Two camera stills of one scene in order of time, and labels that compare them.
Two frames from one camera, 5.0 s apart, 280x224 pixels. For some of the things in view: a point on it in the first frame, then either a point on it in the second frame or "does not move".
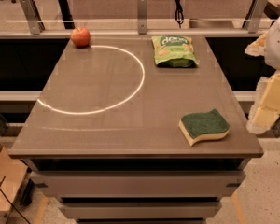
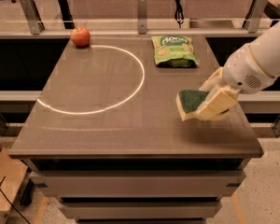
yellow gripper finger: (272, 99) to (219, 105)
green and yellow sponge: (207, 126) to (189, 102)
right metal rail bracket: (252, 22) does not move
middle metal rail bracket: (142, 6) does not move
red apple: (80, 36) does not move
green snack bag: (175, 51) does not move
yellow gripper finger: (258, 48) to (216, 80)
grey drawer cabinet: (139, 190) does not move
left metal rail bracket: (32, 14) does not move
